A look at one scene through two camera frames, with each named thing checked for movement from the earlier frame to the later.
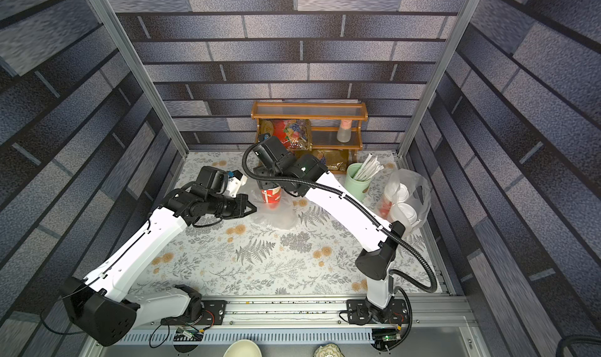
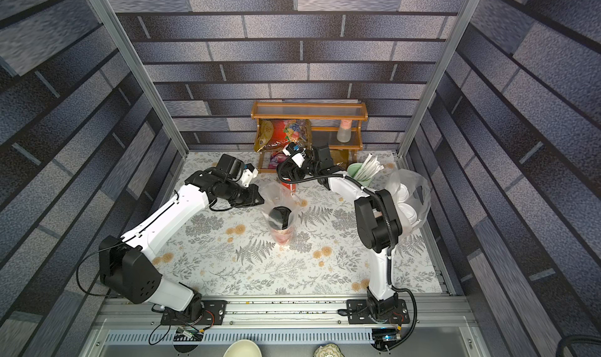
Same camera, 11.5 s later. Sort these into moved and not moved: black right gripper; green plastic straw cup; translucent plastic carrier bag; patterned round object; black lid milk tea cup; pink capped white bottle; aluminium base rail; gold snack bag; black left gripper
Moved: black lid milk tea cup; black right gripper; black left gripper
Not moved: patterned round object; translucent plastic carrier bag; green plastic straw cup; gold snack bag; pink capped white bottle; aluminium base rail
